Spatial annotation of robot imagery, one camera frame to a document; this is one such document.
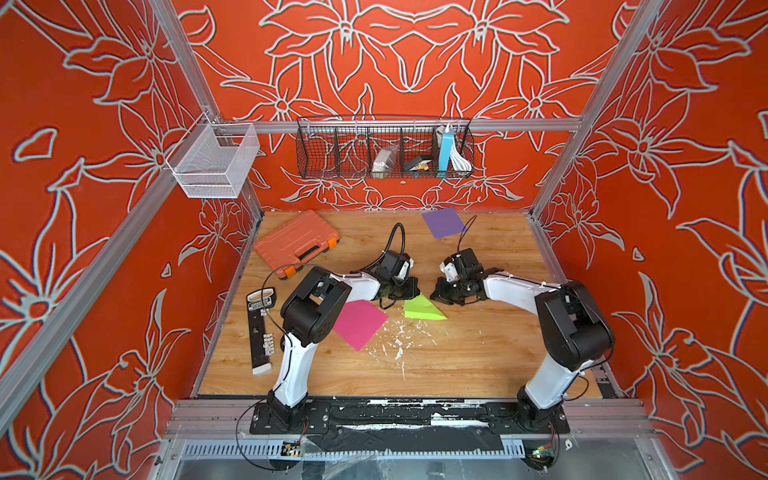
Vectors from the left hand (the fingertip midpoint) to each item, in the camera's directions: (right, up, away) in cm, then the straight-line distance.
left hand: (422, 290), depth 96 cm
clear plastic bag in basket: (-13, +41, -6) cm, 43 cm away
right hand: (0, -1, -5) cm, 5 cm away
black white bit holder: (-48, -14, -12) cm, 51 cm away
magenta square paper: (-21, -10, -4) cm, 23 cm away
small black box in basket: (-4, +40, -9) cm, 41 cm away
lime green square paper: (-1, -5, -4) cm, 6 cm away
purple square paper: (+12, +24, +24) cm, 36 cm away
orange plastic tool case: (-46, +14, +6) cm, 49 cm away
